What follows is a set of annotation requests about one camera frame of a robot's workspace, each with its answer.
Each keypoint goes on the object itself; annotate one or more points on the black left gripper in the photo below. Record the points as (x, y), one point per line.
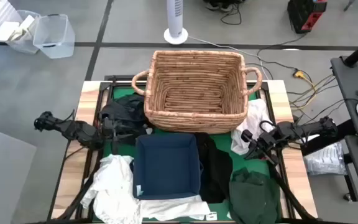
(107, 126)

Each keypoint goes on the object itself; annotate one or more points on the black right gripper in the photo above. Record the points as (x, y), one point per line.
(266, 138)

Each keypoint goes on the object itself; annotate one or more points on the white garment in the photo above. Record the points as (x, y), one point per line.
(253, 121)
(110, 186)
(172, 208)

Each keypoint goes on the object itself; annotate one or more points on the dark green garment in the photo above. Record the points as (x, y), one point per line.
(253, 199)

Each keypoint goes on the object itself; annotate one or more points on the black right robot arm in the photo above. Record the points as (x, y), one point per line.
(306, 129)

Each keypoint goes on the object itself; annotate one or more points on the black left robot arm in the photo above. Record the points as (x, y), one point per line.
(79, 132)

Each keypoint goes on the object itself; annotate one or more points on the navy blue fabric bin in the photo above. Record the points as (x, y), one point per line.
(166, 165)

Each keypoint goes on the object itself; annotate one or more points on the clear plastic bag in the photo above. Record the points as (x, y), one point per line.
(325, 158)

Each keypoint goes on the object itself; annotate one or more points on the black support beam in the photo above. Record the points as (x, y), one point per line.
(328, 138)

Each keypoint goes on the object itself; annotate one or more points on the black caster wheel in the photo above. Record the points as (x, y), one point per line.
(348, 196)

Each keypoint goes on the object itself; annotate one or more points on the grey side table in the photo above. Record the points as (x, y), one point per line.
(353, 87)

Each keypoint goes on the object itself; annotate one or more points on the empty clear plastic bin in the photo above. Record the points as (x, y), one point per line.
(54, 37)

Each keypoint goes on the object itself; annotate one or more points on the clear plastic bin with cardboard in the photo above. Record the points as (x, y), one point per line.
(23, 46)

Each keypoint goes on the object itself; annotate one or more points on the white tower fan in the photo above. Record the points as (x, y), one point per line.
(175, 18)

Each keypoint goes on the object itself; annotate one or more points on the black and red crate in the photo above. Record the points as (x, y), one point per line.
(306, 15)

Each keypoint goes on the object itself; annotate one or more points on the person's shoe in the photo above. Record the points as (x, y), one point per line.
(211, 4)
(228, 6)

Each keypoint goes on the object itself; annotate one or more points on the white cardboard pieces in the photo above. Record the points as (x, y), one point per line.
(5, 31)

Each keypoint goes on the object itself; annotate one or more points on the black aluminium table frame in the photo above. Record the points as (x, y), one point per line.
(117, 77)

